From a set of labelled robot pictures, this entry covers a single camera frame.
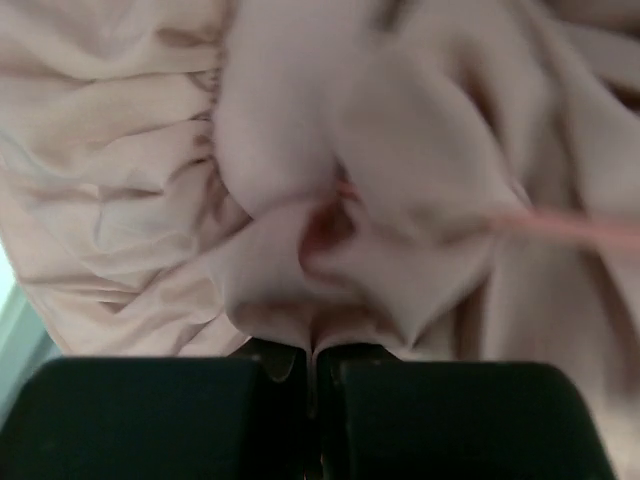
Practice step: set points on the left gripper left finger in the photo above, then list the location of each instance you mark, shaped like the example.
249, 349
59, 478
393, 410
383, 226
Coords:
282, 363

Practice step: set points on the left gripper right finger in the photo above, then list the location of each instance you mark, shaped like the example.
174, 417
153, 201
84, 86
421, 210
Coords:
329, 361

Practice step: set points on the pink pleated skirt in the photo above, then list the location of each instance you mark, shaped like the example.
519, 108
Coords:
160, 161

